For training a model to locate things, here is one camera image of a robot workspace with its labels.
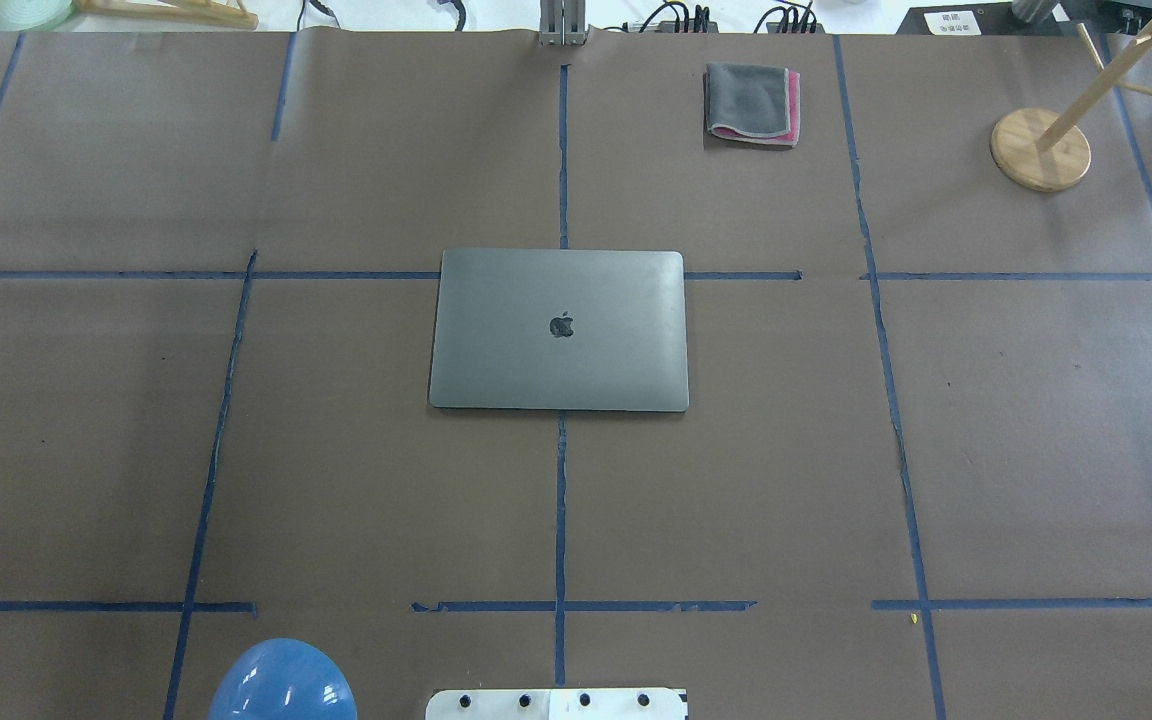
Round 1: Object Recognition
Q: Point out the grey laptop computer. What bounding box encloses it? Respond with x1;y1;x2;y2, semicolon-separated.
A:
429;249;690;414

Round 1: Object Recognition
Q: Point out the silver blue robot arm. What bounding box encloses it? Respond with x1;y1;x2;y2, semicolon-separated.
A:
206;638;358;719

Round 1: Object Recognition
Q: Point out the folded grey pink cloth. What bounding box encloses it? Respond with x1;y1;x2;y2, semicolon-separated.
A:
705;61;803;149

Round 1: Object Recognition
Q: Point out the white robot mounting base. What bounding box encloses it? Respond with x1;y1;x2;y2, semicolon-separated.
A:
425;687;690;719

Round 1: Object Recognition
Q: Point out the wooden dish rack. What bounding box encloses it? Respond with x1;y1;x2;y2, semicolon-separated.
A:
71;1;259;31

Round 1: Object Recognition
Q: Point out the wooden stand with round base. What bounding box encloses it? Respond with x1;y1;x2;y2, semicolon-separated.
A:
990;18;1152;194

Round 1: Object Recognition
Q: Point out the green glass plate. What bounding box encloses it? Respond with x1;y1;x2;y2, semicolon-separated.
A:
0;0;74;32

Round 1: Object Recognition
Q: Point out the aluminium frame post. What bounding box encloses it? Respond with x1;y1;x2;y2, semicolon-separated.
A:
538;0;589;47

